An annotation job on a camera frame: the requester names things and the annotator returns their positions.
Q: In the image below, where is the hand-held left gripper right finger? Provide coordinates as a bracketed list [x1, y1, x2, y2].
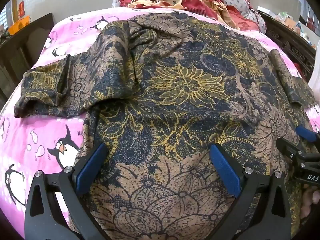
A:
[209, 143, 293, 240]

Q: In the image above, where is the white cloth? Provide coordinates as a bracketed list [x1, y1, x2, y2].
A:
[308, 74, 320, 102]

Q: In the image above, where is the brown floral patterned shirt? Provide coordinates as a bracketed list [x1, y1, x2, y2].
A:
[14, 12, 316, 240]

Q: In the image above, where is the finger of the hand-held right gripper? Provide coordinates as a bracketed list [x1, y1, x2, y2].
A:
[276, 137, 320, 161]
[296, 125, 320, 143]

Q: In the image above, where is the dark carved wooden cabinet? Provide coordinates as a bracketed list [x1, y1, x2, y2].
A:
[257, 10, 320, 78]

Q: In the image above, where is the pink penguin print blanket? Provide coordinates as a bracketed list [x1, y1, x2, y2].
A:
[0, 6, 320, 240]

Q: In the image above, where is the dark wooden table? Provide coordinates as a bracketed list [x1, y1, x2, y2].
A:
[0, 12, 56, 103]

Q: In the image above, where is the red floral blanket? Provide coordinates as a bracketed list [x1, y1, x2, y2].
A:
[120, 0, 260, 32]

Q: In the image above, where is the person's right hand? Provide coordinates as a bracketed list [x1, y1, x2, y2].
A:
[299, 184, 320, 220]

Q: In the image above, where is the clutter of bottles and packets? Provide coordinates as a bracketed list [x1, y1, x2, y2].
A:
[275, 11, 320, 48]

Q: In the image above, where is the orange plastic basin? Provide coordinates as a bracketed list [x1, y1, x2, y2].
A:
[9, 15, 33, 34]

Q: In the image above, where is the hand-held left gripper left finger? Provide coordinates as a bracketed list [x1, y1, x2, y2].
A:
[24, 143, 110, 240]

